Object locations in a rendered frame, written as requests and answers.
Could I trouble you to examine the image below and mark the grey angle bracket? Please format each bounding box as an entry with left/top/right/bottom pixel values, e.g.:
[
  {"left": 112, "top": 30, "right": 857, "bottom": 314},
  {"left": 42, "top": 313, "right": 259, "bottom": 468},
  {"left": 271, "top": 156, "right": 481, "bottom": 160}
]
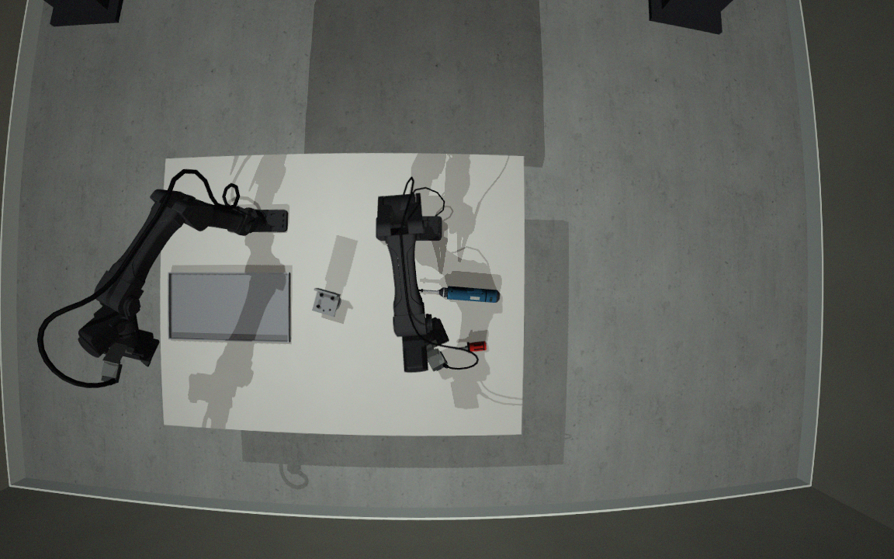
[{"left": 312, "top": 288, "right": 341, "bottom": 317}]

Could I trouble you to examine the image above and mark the red and black screwdriver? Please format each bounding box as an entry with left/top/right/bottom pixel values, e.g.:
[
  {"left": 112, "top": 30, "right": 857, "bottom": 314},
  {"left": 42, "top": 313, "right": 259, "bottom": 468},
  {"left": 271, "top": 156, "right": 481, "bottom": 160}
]
[{"left": 460, "top": 341, "right": 487, "bottom": 352}]

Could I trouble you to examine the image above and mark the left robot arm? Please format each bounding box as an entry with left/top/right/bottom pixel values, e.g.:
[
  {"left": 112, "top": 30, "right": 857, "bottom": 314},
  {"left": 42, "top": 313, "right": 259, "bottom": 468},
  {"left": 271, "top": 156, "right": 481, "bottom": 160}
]
[{"left": 376, "top": 193, "right": 442, "bottom": 373}]

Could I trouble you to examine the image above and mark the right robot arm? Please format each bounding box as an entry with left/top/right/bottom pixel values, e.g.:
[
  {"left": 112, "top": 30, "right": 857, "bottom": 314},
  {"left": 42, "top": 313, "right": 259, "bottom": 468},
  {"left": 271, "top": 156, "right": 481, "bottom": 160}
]
[{"left": 78, "top": 189, "right": 288, "bottom": 358}]

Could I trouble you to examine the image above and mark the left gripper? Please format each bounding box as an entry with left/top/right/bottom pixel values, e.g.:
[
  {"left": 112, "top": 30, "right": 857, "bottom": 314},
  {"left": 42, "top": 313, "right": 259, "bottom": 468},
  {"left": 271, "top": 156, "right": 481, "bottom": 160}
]
[{"left": 424, "top": 318, "right": 449, "bottom": 369}]

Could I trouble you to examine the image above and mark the dark blue electric screwdriver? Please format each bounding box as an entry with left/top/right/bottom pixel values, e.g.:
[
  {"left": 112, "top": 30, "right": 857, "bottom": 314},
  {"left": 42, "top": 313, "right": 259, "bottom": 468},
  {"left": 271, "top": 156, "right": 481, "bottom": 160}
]
[{"left": 423, "top": 286, "right": 500, "bottom": 303}]

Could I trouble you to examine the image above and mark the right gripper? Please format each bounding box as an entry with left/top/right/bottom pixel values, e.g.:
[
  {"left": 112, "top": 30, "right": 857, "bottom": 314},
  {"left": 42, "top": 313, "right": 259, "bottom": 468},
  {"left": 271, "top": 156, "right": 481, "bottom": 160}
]
[{"left": 101, "top": 324, "right": 159, "bottom": 378}]

